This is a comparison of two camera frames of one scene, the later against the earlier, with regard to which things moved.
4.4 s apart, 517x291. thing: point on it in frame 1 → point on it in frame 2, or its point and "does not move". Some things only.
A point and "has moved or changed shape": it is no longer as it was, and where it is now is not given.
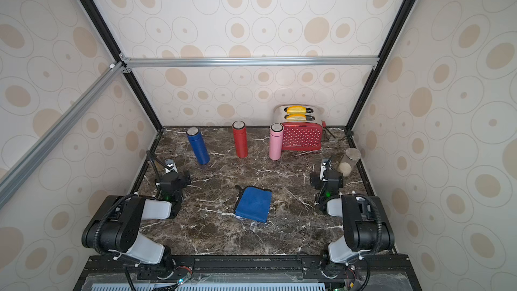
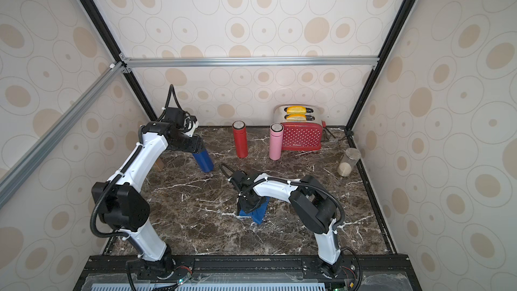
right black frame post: [410, 2] does not move
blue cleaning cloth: [254, 204] does not move
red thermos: [239, 132] does not move
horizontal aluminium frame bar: [244, 61] does not move
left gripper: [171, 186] → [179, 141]
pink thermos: [276, 141] does not move
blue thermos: [198, 145] has moved or changed shape
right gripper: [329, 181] → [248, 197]
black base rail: [250, 273] does not move
